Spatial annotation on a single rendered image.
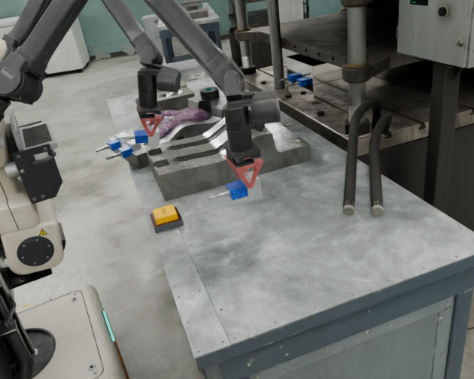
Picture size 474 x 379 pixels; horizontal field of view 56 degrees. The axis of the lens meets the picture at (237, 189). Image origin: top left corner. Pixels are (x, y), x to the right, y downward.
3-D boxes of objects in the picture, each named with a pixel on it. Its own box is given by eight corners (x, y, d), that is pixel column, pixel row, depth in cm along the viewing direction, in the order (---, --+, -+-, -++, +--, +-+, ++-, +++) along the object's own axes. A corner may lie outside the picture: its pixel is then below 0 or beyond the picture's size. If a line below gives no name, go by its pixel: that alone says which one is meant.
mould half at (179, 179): (165, 201, 137) (156, 162, 131) (150, 170, 159) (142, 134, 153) (311, 160, 149) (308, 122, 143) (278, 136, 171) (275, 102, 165)
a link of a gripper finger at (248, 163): (255, 176, 113) (250, 142, 109) (266, 188, 107) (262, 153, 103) (230, 183, 112) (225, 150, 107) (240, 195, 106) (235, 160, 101)
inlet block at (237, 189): (212, 212, 108) (209, 193, 105) (206, 203, 112) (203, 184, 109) (262, 197, 111) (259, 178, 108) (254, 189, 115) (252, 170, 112)
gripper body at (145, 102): (156, 102, 146) (155, 80, 142) (162, 115, 138) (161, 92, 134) (135, 104, 144) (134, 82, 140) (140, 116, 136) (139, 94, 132)
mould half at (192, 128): (140, 169, 161) (132, 140, 156) (112, 151, 180) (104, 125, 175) (248, 126, 185) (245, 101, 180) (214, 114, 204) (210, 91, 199)
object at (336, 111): (353, 157, 164) (353, 138, 160) (236, 83, 274) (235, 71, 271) (531, 106, 184) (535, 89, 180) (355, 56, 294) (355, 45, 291)
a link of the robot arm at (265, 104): (226, 82, 107) (222, 71, 98) (274, 76, 106) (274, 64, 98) (232, 131, 106) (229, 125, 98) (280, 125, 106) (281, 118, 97)
